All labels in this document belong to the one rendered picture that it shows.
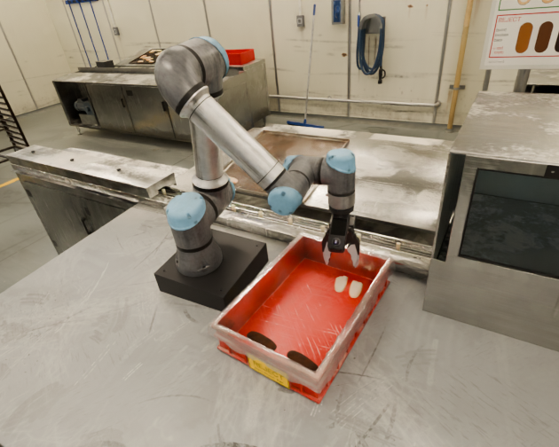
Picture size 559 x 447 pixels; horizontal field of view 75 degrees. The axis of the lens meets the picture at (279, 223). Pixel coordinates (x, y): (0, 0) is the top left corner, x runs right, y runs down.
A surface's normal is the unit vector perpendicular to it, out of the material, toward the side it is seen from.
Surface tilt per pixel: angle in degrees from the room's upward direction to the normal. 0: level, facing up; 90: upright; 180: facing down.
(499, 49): 90
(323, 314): 0
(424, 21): 90
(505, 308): 89
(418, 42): 90
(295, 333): 0
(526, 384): 0
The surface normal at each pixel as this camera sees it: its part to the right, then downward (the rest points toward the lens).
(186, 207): -0.12, -0.72
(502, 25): -0.41, 0.52
